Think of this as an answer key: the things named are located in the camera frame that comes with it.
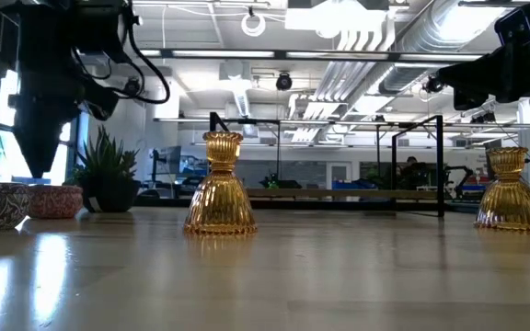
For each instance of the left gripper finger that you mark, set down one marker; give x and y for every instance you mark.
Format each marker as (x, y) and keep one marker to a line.
(37, 138)

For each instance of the black aluminium rig frame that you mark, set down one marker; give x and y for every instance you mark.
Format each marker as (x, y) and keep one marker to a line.
(281, 55)

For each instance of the red patterned bowl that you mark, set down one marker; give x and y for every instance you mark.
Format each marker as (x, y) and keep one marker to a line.
(55, 202)

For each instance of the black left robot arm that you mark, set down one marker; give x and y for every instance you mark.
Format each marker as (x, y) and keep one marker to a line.
(62, 27)

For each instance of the black overhead camera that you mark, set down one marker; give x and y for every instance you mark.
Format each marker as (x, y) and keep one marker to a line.
(284, 82)

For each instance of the silver ventilation duct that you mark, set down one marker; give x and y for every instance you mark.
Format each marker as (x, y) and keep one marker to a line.
(430, 41)

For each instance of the green plant in black pot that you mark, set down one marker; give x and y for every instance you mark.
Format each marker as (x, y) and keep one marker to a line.
(108, 193)

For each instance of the person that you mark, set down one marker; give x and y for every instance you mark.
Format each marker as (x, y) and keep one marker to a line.
(413, 174)

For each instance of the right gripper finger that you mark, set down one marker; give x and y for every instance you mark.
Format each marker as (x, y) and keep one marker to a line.
(476, 83)

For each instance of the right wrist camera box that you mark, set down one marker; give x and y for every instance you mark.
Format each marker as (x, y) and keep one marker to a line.
(513, 27)

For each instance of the blue storage bins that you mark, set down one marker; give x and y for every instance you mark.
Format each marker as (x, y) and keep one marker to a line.
(352, 185)

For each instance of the amber glass candlestick holder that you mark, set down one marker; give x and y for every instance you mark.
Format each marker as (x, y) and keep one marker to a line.
(220, 202)
(511, 207)

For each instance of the thin black metal frame stand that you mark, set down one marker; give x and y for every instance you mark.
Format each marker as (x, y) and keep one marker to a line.
(440, 165)

